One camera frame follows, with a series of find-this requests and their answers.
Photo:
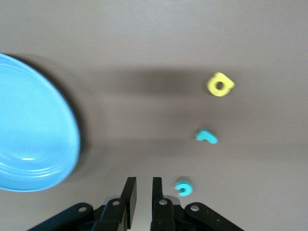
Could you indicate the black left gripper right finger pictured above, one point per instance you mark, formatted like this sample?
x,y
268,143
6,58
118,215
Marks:
x,y
157,192

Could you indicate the blue plate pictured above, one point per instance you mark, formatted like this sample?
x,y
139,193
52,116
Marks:
x,y
33,125

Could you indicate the yellow foam letter d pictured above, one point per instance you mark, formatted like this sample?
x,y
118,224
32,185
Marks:
x,y
228,84

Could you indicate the teal foam letter c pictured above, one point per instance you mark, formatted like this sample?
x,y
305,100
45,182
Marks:
x,y
188,187

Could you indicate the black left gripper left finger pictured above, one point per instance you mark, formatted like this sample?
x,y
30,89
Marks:
x,y
131,192

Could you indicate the brown table cover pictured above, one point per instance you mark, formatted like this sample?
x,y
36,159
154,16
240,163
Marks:
x,y
144,48

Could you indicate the teal foam letter l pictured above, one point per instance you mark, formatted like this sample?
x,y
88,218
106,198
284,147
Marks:
x,y
208,137

